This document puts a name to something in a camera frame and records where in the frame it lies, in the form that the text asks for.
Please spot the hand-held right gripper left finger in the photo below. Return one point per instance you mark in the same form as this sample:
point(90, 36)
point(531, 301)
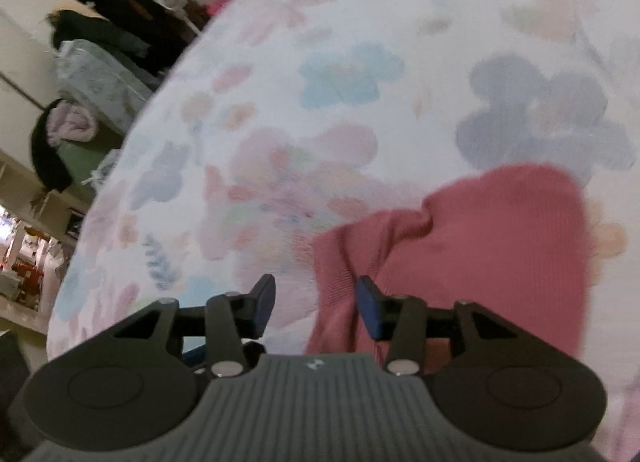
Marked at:
point(264, 306)

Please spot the bright pink cloth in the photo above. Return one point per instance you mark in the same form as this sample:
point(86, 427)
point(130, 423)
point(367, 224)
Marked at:
point(220, 3)

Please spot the pink turtleneck sweater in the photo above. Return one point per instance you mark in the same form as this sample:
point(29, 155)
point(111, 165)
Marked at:
point(480, 252)

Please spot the dark hanging clothes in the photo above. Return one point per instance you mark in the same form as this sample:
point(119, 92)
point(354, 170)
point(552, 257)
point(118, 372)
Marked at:
point(130, 17)

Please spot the white shelf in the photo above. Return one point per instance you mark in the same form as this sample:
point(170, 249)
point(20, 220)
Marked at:
point(35, 242)

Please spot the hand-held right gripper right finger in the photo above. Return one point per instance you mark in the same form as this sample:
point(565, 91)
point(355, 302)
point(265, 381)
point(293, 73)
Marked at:
point(367, 309)

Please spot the pale blue patterned bedding bundle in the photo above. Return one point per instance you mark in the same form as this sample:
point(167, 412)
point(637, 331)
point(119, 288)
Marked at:
point(102, 79)

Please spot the pale pink fluffy cloth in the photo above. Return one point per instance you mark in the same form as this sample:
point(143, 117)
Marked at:
point(72, 122)

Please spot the green cloth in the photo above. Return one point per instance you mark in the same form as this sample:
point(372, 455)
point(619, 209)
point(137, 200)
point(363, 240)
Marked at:
point(85, 162)

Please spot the floral blanket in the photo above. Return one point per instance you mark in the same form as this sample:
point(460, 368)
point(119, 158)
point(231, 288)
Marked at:
point(375, 92)

